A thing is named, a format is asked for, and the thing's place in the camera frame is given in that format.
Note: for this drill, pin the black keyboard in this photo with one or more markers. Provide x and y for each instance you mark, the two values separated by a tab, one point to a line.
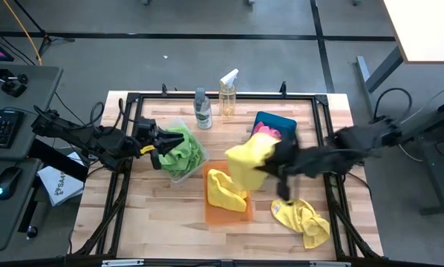
1	128

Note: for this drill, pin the clear plastic basket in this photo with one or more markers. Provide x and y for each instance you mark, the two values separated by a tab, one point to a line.
203	152

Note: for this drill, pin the black computer mouse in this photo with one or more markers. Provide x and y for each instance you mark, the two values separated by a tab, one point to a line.
7	181

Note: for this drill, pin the silver metal bracket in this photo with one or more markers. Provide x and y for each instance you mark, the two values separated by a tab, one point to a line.
121	263
329	264

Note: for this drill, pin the black metal table frame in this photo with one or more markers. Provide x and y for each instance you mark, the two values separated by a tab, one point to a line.
263	96

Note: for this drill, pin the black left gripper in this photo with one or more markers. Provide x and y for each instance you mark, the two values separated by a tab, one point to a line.
146	135

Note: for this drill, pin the grey desk top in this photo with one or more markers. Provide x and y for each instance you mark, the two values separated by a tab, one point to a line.
32	92

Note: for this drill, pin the yellow microfiber towel with label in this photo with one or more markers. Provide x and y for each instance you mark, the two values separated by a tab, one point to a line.
303	222

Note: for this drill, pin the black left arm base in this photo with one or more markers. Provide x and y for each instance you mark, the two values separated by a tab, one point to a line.
58	159

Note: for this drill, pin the black round knob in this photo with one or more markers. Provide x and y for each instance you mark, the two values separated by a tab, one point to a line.
32	232

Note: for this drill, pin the orange plastic basket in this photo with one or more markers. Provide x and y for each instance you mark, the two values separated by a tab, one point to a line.
225	219

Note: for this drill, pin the grey spray bottle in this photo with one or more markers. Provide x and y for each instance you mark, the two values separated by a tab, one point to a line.
203	115

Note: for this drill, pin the grey table leg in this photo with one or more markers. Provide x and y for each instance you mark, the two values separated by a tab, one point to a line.
387	66

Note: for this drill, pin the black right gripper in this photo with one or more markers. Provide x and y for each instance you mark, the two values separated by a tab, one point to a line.
296	159

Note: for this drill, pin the black clamp mount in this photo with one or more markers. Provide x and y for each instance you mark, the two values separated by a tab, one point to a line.
10	85

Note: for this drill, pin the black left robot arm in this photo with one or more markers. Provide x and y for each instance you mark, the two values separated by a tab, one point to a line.
96	142

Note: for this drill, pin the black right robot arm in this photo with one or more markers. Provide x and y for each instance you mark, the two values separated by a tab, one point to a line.
355	142

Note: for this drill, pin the white table top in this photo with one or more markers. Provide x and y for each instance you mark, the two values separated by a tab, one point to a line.
426	29

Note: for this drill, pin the blue plastic basket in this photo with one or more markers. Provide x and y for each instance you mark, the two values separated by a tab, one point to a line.
277	120

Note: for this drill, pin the clear spray bottle white trigger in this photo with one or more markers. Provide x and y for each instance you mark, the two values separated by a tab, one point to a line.
227	100

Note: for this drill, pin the black tripod stand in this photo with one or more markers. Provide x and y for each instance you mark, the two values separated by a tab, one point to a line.
45	39

